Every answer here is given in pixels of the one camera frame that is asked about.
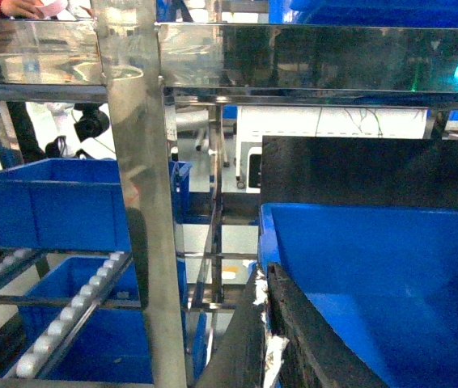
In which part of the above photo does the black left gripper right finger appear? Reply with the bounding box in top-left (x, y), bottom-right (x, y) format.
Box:
top-left (267, 262), bottom-right (387, 387)

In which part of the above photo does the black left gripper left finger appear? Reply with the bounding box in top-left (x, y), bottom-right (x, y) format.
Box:
top-left (196, 264), bottom-right (268, 387)

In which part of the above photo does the blue target bin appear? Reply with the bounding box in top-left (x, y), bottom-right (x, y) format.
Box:
top-left (259, 203), bottom-right (458, 387)

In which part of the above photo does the blue bin lower left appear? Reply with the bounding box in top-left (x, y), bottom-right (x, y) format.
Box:
top-left (4, 255), bottom-right (208, 385)

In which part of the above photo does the black back panel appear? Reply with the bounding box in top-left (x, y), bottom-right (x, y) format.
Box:
top-left (261, 137), bottom-right (458, 209)

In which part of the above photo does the blue bin upper left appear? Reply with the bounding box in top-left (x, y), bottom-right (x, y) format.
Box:
top-left (0, 158), bottom-right (146, 251)

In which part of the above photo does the steel shelf upright post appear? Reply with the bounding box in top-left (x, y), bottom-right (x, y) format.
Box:
top-left (92, 1), bottom-right (187, 387)

